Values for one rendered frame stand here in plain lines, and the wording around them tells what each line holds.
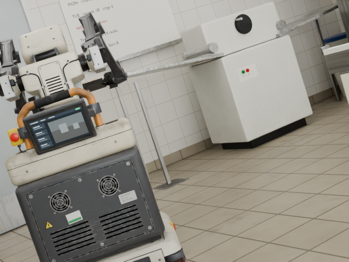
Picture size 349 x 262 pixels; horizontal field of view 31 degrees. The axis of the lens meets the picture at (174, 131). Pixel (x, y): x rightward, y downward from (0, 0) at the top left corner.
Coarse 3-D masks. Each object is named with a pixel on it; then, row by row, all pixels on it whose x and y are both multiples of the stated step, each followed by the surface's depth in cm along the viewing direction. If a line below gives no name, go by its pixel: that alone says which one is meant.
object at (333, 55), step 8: (320, 48) 148; (328, 48) 149; (336, 48) 145; (344, 48) 143; (328, 56) 147; (336, 56) 146; (344, 56) 144; (328, 64) 148; (336, 64) 146; (344, 64) 145; (336, 72) 147
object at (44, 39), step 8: (32, 32) 294; (40, 32) 294; (48, 32) 293; (56, 32) 292; (24, 40) 292; (32, 40) 291; (40, 40) 290; (48, 40) 290; (56, 40) 289; (64, 40) 295; (24, 48) 289; (32, 48) 288; (40, 48) 288; (48, 48) 289; (64, 48) 292; (24, 56) 288
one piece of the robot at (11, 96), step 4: (4, 76) 290; (0, 80) 290; (4, 80) 290; (8, 80) 290; (4, 84) 290; (8, 84) 290; (4, 88) 290; (8, 88) 290; (4, 92) 290; (8, 92) 290; (12, 92) 290; (8, 96) 290; (12, 96) 290; (16, 96) 291; (8, 100) 294; (12, 100) 297
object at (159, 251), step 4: (160, 248) 253; (152, 252) 252; (156, 252) 252; (160, 252) 253; (140, 256) 252; (144, 256) 252; (148, 256) 253; (152, 256) 252; (156, 256) 253; (160, 256) 253; (128, 260) 252; (132, 260) 252; (136, 260) 252; (140, 260) 252; (144, 260) 253; (148, 260) 253; (152, 260) 253; (156, 260) 253; (160, 260) 253; (164, 260) 253
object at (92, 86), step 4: (96, 80) 365; (100, 80) 365; (84, 84) 364; (88, 84) 364; (92, 84) 371; (96, 84) 379; (100, 84) 389; (84, 88) 381; (88, 88) 391; (92, 88) 402; (96, 88) 411; (100, 88) 423
